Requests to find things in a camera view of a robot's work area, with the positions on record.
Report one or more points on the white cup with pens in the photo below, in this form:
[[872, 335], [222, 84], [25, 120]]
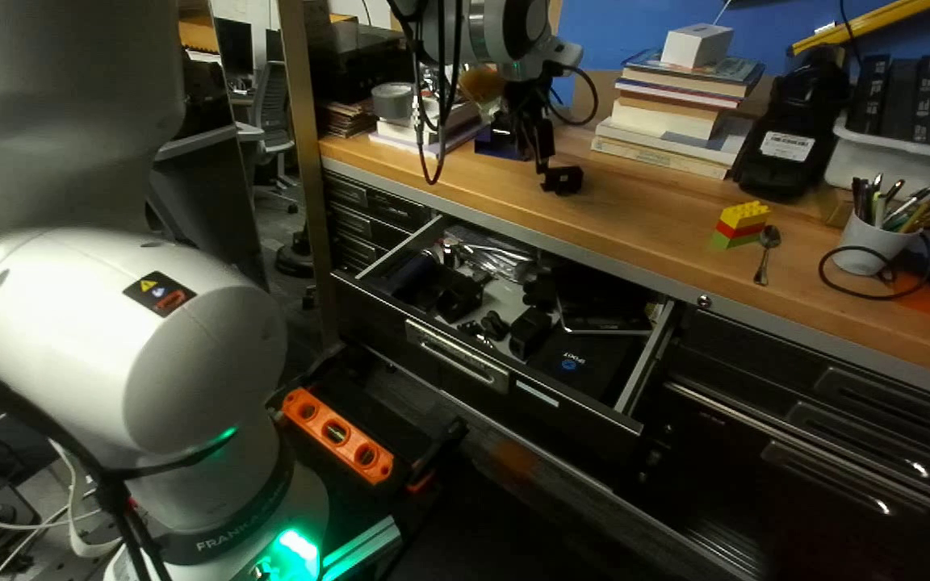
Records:
[[883, 225]]

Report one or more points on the grey duct tape roll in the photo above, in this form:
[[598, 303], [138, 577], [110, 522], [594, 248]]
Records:
[[393, 102]]

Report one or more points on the open grey metal drawer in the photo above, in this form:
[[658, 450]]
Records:
[[511, 326]]

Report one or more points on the black label printer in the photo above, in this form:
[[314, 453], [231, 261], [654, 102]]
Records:
[[786, 152]]

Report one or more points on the yellow level tool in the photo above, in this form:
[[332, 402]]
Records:
[[883, 17]]

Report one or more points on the white bin with black items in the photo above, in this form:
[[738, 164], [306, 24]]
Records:
[[887, 128]]

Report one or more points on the black plastic part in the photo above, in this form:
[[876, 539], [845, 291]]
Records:
[[563, 180]]

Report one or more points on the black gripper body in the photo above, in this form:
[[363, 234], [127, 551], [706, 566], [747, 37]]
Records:
[[527, 118]]

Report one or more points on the metal spoon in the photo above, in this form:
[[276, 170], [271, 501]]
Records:
[[771, 240]]

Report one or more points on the black printer box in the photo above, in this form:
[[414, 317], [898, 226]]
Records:
[[351, 59]]

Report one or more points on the stack of books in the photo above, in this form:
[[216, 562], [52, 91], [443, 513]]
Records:
[[684, 104]]

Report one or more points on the colourful toy block stack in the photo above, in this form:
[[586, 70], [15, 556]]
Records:
[[741, 225]]

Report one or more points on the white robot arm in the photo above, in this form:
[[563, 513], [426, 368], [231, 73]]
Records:
[[149, 356]]

